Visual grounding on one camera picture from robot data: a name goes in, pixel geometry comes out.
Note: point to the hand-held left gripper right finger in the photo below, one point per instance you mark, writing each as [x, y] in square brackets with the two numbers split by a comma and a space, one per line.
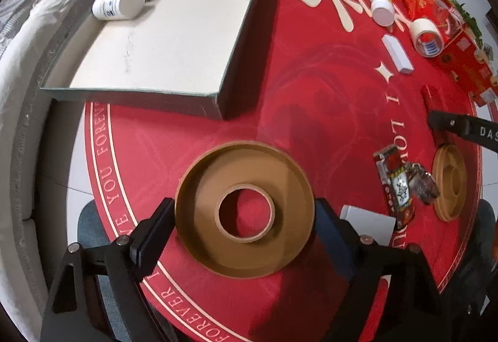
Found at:
[330, 237]

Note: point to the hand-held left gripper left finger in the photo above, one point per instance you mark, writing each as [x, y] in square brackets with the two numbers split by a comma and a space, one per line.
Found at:
[155, 233]

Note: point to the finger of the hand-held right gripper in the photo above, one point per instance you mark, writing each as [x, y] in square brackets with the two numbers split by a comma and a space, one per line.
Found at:
[451, 123]

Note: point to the small white box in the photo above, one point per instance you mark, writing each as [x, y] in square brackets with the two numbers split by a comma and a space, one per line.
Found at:
[365, 225]

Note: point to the red snack packet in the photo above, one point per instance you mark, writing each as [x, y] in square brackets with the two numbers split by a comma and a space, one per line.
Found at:
[397, 186]

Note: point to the white tape roll blue print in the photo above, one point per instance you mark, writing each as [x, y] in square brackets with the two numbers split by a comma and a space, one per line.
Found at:
[422, 29]

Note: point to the white bottle yellow label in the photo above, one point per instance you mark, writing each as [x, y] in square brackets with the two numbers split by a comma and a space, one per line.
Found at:
[383, 7]

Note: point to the grey tray box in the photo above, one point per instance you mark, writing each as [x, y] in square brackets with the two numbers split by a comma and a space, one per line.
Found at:
[175, 34]

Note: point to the white bottle blue label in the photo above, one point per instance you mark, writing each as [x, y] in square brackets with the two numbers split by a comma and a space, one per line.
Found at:
[116, 5]

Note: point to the long white box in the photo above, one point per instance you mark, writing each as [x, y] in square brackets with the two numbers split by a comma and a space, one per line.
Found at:
[397, 54]

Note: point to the clear plastic bags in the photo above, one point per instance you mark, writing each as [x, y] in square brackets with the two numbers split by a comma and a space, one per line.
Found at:
[463, 15]

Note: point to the white blanket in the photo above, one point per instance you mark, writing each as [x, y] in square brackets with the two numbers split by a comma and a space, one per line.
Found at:
[23, 66]

